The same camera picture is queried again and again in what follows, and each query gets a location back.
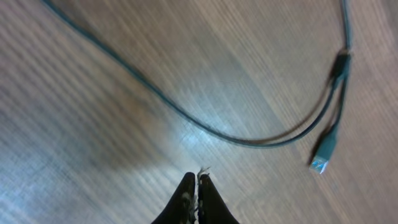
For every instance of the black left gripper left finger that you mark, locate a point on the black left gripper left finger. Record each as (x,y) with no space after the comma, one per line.
(180,208)

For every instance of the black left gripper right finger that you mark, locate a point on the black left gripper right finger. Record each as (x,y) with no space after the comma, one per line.
(211,207)

